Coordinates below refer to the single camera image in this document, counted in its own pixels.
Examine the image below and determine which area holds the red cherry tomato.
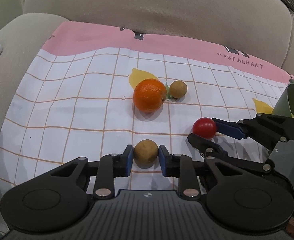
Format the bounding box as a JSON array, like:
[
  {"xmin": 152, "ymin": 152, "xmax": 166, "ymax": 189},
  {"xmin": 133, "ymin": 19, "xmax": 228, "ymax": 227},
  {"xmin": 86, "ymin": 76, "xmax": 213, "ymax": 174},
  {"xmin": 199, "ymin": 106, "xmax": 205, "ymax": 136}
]
[{"xmin": 192, "ymin": 118, "xmax": 217, "ymax": 140}]

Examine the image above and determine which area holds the pink white checkered cloth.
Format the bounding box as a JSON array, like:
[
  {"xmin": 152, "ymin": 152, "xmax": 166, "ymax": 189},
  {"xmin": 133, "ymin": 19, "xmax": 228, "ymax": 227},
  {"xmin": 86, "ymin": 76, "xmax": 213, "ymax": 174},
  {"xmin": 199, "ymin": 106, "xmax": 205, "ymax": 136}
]
[{"xmin": 0, "ymin": 22, "xmax": 294, "ymax": 194}]

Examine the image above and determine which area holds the green plastic colander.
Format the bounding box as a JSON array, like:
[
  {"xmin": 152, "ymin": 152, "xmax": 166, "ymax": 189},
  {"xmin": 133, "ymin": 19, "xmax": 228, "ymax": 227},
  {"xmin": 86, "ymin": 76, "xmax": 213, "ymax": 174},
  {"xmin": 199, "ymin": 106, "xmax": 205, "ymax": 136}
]
[{"xmin": 272, "ymin": 79, "xmax": 294, "ymax": 118}]

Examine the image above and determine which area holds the orange mandarin back left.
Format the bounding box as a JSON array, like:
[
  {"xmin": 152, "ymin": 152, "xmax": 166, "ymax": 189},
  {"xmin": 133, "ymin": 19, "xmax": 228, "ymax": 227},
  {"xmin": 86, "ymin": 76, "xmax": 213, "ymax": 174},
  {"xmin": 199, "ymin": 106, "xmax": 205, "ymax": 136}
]
[{"xmin": 133, "ymin": 79, "xmax": 167, "ymax": 113}]

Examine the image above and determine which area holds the beige sofa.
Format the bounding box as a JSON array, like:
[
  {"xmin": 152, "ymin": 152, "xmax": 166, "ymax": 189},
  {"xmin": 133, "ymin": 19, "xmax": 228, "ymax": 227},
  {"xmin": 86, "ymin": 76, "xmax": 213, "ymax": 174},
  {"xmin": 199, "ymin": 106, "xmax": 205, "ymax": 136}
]
[{"xmin": 0, "ymin": 0, "xmax": 294, "ymax": 140}]

